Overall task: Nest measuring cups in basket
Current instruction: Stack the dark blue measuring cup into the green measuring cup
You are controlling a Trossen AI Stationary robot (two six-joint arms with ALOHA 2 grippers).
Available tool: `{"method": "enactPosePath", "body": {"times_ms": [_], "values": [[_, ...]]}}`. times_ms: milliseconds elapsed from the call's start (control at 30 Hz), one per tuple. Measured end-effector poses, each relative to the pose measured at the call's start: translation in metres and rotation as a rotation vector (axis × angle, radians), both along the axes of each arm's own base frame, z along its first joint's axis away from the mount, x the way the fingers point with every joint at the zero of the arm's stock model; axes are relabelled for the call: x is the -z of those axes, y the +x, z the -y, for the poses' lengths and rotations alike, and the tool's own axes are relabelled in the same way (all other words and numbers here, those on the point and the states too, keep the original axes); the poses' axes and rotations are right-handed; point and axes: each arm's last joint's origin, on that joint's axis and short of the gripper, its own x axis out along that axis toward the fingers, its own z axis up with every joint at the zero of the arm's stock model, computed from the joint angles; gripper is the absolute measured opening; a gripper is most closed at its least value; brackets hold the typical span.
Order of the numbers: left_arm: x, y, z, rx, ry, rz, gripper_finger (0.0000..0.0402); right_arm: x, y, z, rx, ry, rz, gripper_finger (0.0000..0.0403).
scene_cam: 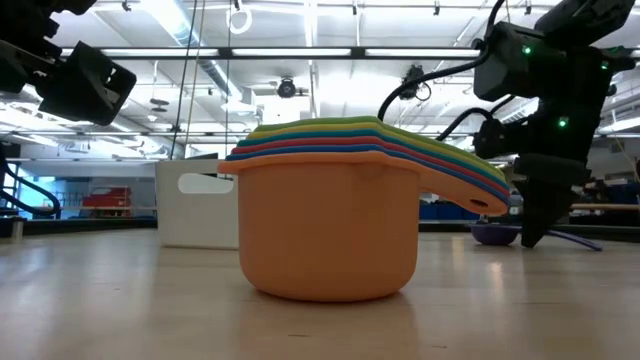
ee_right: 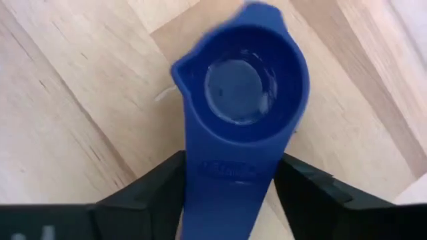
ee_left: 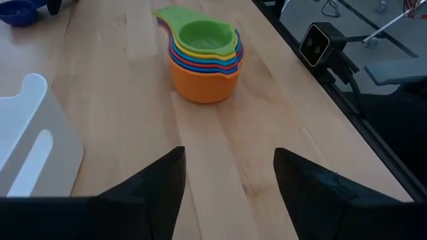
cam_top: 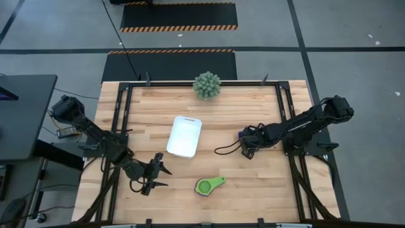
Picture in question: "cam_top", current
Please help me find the black desk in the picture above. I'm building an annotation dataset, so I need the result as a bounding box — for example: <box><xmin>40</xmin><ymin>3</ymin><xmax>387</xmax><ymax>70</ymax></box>
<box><xmin>0</xmin><ymin>74</ymin><xmax>58</xmax><ymax>162</ymax></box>

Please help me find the black computer mouse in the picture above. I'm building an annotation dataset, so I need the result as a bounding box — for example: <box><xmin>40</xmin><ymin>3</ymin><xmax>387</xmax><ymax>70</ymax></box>
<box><xmin>0</xmin><ymin>198</ymin><xmax>28</xmax><ymax>227</ymax></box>

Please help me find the black laptop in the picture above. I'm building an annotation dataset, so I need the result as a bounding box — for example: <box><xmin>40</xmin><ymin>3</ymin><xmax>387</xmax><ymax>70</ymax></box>
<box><xmin>0</xmin><ymin>85</ymin><xmax>19</xmax><ymax>102</ymax></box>

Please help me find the green measuring cup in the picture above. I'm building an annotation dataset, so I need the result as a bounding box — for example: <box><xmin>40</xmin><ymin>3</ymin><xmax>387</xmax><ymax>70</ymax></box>
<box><xmin>194</xmin><ymin>176</ymin><xmax>227</xmax><ymax>198</ymax></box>

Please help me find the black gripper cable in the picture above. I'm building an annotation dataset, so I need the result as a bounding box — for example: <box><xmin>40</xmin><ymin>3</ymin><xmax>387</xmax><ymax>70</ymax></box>
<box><xmin>214</xmin><ymin>139</ymin><xmax>243</xmax><ymax>156</ymax></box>
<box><xmin>128</xmin><ymin>177</ymin><xmax>149</xmax><ymax>193</ymax></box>

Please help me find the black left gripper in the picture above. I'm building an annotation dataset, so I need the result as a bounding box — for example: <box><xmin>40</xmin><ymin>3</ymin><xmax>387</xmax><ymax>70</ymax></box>
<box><xmin>141</xmin><ymin>153</ymin><xmax>173</xmax><ymax>196</ymax></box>

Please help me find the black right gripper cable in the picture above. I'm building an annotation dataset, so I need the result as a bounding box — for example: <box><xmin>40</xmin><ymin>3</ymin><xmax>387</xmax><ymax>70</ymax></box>
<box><xmin>214</xmin><ymin>139</ymin><xmax>243</xmax><ymax>156</ymax></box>

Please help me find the black aluminium table frame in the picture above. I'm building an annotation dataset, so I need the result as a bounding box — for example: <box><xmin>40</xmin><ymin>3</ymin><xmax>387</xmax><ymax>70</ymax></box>
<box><xmin>74</xmin><ymin>80</ymin><xmax>342</xmax><ymax>228</ymax></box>

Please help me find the white plastic basket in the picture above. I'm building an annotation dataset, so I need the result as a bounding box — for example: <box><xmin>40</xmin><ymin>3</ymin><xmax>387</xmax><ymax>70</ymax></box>
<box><xmin>166</xmin><ymin>115</ymin><xmax>203</xmax><ymax>158</ymax></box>

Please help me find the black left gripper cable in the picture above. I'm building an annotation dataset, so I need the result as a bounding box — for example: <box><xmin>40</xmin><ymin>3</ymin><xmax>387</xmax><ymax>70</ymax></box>
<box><xmin>128</xmin><ymin>177</ymin><xmax>149</xmax><ymax>193</ymax></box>

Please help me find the green artificial plant ball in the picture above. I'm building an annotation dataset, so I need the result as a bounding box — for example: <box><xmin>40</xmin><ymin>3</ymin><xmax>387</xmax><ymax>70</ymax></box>
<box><xmin>192</xmin><ymin>71</ymin><xmax>222</xmax><ymax>101</ymax></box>

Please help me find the black hazard-striped floor mat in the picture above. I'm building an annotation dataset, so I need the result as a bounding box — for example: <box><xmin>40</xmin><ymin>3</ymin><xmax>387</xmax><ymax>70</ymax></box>
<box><xmin>119</xmin><ymin>1</ymin><xmax>239</xmax><ymax>33</ymax></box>
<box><xmin>101</xmin><ymin>49</ymin><xmax>238</xmax><ymax>84</ymax></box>

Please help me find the black floor cable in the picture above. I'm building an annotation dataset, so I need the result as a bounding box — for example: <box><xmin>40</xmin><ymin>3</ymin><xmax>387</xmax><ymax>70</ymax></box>
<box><xmin>101</xmin><ymin>0</ymin><xmax>142</xmax><ymax>82</ymax></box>

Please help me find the black power adapter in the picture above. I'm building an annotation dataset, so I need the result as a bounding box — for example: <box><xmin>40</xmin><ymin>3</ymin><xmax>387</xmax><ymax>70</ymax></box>
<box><xmin>57</xmin><ymin>126</ymin><xmax>78</xmax><ymax>139</ymax></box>

